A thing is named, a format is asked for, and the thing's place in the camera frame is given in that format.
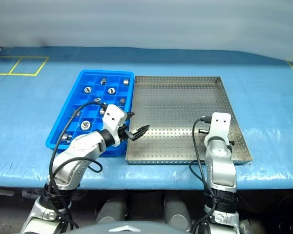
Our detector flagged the perforated metal tray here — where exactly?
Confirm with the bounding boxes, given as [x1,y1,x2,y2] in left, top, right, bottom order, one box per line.
[125,76,253,166]

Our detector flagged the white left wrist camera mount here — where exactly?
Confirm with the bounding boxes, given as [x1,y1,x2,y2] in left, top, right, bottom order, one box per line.
[102,104,127,147]

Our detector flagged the blue plastic table cover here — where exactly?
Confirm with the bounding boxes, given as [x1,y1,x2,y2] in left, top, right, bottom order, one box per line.
[0,46,293,191]

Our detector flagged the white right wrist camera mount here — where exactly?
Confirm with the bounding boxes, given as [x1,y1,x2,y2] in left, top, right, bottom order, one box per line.
[204,112,232,147]

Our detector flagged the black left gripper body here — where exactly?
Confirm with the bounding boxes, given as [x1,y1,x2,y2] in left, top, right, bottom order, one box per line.
[117,124,134,142]

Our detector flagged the dark grey rounded shape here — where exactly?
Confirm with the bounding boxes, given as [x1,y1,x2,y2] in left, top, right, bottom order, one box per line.
[163,198,192,232]
[95,198,126,224]

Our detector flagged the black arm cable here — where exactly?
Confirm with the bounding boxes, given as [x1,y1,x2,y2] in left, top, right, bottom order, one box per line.
[189,116,217,232]
[42,101,108,230]

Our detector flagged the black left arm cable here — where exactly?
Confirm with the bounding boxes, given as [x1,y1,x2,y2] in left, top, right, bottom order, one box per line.
[42,101,108,230]

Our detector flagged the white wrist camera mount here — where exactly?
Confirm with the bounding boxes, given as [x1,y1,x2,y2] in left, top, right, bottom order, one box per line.
[204,112,232,147]
[102,104,127,147]

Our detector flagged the grey robot torso dome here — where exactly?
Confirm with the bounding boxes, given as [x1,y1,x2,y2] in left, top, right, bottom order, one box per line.
[74,221,188,234]

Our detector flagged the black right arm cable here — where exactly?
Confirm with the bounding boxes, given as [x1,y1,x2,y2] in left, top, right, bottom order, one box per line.
[189,116,217,232]

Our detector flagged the blue compartment tray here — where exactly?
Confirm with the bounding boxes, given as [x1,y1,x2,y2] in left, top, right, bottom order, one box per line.
[45,69,135,157]

